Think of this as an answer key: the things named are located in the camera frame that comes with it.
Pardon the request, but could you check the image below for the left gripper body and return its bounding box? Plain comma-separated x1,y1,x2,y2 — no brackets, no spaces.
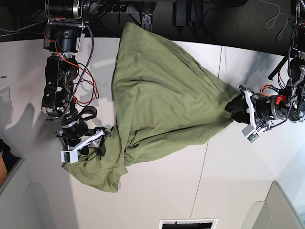
238,85,276,130

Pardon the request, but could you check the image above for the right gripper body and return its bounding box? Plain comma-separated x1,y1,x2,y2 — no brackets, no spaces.
56,120,106,157

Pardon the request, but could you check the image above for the green t-shirt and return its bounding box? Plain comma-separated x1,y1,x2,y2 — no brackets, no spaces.
62,22,238,192

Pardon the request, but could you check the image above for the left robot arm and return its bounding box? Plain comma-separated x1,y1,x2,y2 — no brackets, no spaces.
225,0,305,132

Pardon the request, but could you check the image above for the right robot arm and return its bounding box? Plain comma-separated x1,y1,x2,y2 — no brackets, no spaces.
41,0,107,163

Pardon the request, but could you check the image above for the black power adapter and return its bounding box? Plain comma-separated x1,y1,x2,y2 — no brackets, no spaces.
173,0,187,27

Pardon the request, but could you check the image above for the white framed floor vent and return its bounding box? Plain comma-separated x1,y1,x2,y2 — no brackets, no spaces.
158,218,219,229

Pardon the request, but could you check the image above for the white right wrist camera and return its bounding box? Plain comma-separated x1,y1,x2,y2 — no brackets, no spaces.
61,150,78,164

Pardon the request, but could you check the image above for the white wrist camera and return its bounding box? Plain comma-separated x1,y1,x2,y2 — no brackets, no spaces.
61,150,78,164
242,125,260,144

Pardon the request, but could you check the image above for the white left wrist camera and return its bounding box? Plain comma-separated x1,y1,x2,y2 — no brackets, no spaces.
242,125,260,144

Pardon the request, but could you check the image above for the metal table leg bracket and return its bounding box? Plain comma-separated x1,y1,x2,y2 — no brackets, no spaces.
141,13,153,32

